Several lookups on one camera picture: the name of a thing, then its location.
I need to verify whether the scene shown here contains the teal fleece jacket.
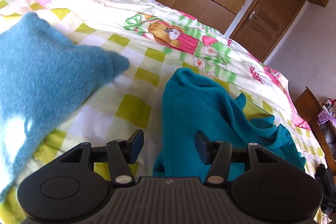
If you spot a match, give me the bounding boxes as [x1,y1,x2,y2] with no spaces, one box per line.
[153,68,306,180]

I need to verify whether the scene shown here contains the purple patterned cloth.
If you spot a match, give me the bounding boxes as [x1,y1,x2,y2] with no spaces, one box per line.
[317,110,336,127]

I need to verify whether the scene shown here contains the plush toys on desk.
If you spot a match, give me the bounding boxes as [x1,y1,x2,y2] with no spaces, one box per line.
[322,98,336,113]

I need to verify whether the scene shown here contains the wooden side desk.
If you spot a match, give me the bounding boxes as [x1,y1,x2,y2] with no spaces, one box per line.
[294,87,335,176]

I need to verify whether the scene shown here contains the folded blue fleece blanket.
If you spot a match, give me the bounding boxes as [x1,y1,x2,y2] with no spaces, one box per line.
[1,12,129,198]

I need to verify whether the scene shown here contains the checkered cartoon bed quilt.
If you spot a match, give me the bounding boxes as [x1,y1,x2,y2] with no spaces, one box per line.
[0,0,329,224]

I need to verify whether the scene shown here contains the brown wooden door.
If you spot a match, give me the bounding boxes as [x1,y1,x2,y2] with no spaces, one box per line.
[230,0,305,62]

